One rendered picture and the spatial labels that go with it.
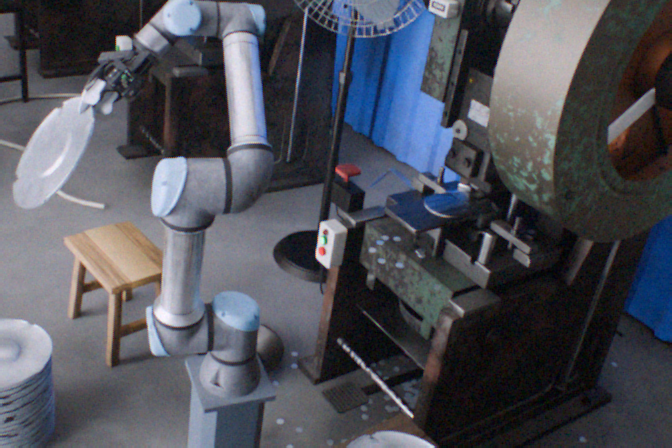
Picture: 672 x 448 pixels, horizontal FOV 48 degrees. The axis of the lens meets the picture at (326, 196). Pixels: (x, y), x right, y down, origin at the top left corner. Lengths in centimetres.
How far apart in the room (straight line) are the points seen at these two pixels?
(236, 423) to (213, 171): 72
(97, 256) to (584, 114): 165
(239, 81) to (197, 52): 177
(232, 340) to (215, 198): 43
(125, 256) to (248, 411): 86
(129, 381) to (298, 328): 65
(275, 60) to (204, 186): 205
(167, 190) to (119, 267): 107
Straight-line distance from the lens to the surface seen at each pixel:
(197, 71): 333
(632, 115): 175
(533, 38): 153
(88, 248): 264
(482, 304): 205
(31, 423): 234
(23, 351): 231
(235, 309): 180
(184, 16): 166
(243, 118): 159
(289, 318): 290
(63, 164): 178
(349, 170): 231
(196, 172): 150
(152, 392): 257
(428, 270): 212
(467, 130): 211
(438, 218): 210
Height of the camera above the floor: 177
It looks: 28 degrees down
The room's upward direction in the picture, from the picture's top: 9 degrees clockwise
